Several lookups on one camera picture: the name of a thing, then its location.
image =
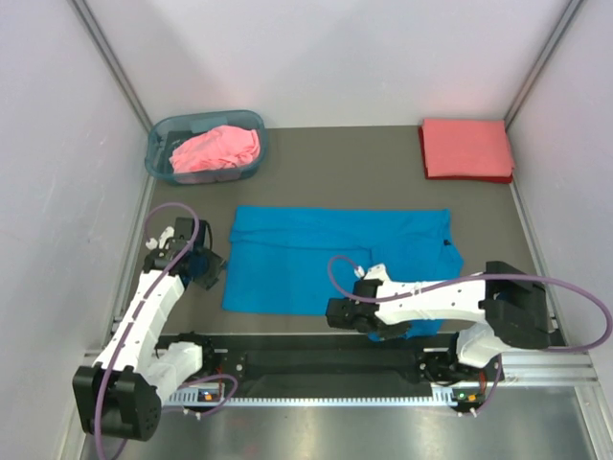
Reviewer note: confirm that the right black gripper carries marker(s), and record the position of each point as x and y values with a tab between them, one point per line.
396	330

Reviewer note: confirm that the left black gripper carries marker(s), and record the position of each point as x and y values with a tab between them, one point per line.
215	265

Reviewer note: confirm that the blue t shirt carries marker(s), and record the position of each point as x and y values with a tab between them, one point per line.
290	260

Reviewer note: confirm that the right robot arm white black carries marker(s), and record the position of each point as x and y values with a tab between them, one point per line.
506	309

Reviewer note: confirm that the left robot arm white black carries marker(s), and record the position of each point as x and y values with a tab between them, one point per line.
122	393

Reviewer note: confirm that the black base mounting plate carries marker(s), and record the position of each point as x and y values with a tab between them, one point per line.
318	365

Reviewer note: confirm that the pink crumpled t shirt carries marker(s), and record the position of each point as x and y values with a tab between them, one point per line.
223	147

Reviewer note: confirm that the teal plastic basket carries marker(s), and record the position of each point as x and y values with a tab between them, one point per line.
170	133

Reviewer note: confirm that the folded coral pink t shirt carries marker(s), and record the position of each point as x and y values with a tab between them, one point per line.
467	147

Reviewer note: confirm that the folded dark red t shirt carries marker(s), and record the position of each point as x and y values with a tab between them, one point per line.
487	179

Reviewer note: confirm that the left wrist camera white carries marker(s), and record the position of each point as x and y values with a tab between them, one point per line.
160	242

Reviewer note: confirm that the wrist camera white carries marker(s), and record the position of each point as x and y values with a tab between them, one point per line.
160	242
375	272

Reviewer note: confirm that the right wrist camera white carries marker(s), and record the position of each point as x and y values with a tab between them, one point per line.
375	272

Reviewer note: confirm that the grey slotted cable duct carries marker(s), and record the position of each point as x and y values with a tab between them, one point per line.
207	396

